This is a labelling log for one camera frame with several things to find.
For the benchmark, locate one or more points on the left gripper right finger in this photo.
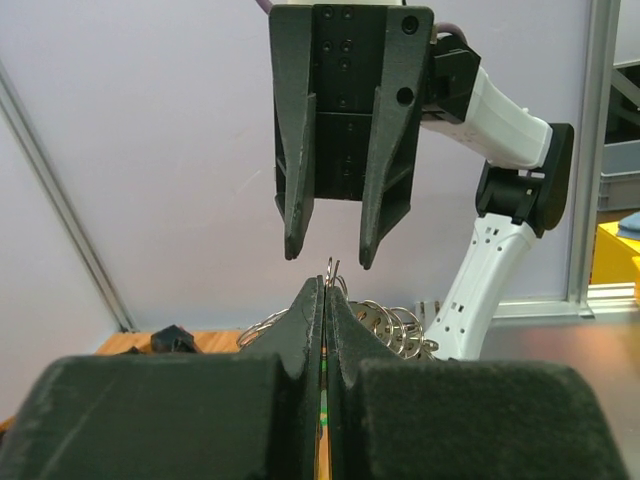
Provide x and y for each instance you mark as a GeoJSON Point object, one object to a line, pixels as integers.
{"type": "Point", "coordinates": [390, 418]}

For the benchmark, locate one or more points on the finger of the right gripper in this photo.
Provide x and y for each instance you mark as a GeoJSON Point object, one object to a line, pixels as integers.
{"type": "Point", "coordinates": [291, 37]}
{"type": "Point", "coordinates": [395, 126]}

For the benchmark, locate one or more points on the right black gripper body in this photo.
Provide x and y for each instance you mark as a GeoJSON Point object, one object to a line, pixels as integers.
{"type": "Point", "coordinates": [348, 44]}

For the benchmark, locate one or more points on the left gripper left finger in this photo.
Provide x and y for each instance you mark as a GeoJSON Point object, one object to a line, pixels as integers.
{"type": "Point", "coordinates": [253, 414]}

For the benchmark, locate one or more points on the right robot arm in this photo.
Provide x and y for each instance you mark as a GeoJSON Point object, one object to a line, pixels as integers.
{"type": "Point", "coordinates": [522, 190]}

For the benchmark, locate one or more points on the wooden compartment tray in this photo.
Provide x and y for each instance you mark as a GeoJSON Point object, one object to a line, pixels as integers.
{"type": "Point", "coordinates": [207, 342]}

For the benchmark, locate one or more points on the rolled dark tie lower right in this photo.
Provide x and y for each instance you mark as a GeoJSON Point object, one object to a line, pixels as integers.
{"type": "Point", "coordinates": [173, 339]}

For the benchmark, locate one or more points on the grey plastic crate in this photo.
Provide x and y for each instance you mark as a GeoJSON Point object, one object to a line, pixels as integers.
{"type": "Point", "coordinates": [619, 180]}

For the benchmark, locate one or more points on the folded blue cloth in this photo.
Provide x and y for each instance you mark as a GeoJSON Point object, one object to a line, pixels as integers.
{"type": "Point", "coordinates": [630, 223]}

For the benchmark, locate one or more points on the yellow plastic storage bin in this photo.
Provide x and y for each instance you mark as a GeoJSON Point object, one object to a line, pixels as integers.
{"type": "Point", "coordinates": [613, 260]}

